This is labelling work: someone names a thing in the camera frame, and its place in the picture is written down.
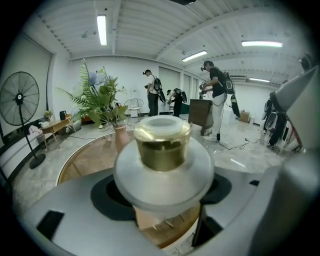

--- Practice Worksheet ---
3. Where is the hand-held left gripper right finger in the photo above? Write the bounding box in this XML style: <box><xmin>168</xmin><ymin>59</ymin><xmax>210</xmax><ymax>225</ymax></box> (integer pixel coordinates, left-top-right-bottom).
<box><xmin>191</xmin><ymin>149</ymin><xmax>320</xmax><ymax>256</ymax></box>

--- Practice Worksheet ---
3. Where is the orange sofa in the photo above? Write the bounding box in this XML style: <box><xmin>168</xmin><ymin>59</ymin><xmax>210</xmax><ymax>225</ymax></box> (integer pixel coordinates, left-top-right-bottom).
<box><xmin>80</xmin><ymin>113</ymin><xmax>96</xmax><ymax>124</ymax></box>

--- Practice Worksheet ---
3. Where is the white wire chair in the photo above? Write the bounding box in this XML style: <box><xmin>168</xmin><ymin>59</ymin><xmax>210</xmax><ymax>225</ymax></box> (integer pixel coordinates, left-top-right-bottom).
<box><xmin>123</xmin><ymin>97</ymin><xmax>145</xmax><ymax>127</ymax></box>

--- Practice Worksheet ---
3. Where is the small potted plant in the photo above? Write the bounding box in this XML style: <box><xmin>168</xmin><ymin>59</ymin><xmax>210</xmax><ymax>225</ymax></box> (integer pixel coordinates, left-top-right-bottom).
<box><xmin>42</xmin><ymin>109</ymin><xmax>54</xmax><ymax>129</ymax></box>

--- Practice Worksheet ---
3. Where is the frosted glass bottle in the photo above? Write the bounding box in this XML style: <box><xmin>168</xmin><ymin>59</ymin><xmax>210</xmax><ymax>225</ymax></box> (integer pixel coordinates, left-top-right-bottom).
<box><xmin>113</xmin><ymin>115</ymin><xmax>216</xmax><ymax>251</ymax></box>

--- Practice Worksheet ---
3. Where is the pink ceramic vase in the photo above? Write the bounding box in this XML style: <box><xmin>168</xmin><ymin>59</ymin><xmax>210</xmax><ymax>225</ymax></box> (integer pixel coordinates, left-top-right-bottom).
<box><xmin>112</xmin><ymin>123</ymin><xmax>131</xmax><ymax>154</ymax></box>

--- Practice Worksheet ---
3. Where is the artificial flower bouquet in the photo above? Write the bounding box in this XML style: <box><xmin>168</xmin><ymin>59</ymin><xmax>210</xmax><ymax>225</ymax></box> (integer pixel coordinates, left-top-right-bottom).
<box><xmin>55</xmin><ymin>57</ymin><xmax>130</xmax><ymax>130</ymax></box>

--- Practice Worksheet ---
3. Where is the low wooden side table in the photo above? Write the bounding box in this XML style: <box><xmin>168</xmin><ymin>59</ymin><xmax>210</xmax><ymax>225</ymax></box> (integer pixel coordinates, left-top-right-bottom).
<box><xmin>40</xmin><ymin>117</ymin><xmax>74</xmax><ymax>150</ymax></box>

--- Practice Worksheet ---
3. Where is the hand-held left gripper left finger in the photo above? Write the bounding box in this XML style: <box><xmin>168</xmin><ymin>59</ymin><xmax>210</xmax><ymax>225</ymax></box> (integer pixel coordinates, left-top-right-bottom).
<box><xmin>21</xmin><ymin>171</ymin><xmax>164</xmax><ymax>256</ymax></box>

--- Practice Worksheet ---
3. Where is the black standing fan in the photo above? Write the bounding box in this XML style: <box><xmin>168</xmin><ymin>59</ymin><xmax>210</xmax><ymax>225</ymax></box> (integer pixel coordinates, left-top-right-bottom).
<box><xmin>0</xmin><ymin>71</ymin><xmax>47</xmax><ymax>170</ymax></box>

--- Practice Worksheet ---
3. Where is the long black adapter cable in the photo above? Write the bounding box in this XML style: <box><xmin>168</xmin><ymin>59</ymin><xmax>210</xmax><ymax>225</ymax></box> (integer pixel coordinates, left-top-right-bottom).
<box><xmin>216</xmin><ymin>133</ymin><xmax>270</xmax><ymax>151</ymax></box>

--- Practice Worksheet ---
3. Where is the dark wooden cabinet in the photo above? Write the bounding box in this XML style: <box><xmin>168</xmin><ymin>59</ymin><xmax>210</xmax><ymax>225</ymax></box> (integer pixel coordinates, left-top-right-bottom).
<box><xmin>187</xmin><ymin>98</ymin><xmax>214</xmax><ymax>137</ymax></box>

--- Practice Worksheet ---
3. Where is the cardboard box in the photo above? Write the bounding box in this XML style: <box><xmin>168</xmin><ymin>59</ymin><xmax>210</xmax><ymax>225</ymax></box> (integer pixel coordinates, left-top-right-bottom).
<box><xmin>239</xmin><ymin>109</ymin><xmax>251</xmax><ymax>124</ymax></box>

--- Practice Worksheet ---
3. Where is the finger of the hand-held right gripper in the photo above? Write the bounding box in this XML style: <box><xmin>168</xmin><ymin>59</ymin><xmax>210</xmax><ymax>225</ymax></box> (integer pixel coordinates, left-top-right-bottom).
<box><xmin>271</xmin><ymin>65</ymin><xmax>320</xmax><ymax>152</ymax></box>

